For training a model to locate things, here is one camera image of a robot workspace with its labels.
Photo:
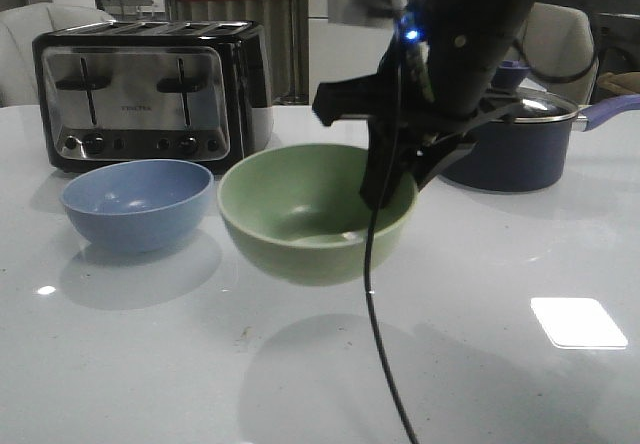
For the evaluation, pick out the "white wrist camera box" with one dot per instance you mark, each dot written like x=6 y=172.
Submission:
x=362 y=13

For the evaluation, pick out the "glass pot lid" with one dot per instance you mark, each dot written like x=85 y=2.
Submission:
x=534 y=104

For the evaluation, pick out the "black and chrome toaster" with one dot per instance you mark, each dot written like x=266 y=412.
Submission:
x=120 y=91

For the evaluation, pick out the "dark blue saucepan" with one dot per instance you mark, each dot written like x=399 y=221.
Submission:
x=515 y=157

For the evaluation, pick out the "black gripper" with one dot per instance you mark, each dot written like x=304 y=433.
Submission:
x=424 y=120

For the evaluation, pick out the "green bowl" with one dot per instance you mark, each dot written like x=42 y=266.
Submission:
x=296 y=213

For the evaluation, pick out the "beige chair left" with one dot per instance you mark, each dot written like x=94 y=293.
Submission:
x=19 y=27

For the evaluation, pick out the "beige chair right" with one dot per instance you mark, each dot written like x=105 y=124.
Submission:
x=558 y=41

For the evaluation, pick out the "blue bowl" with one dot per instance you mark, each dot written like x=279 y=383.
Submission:
x=139 y=206

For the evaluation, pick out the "white refrigerator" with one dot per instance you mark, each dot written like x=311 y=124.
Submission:
x=338 y=52

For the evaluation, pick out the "beige chair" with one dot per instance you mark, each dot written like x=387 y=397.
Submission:
x=19 y=27
x=558 y=41

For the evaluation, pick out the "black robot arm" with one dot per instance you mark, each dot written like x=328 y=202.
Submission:
x=422 y=24

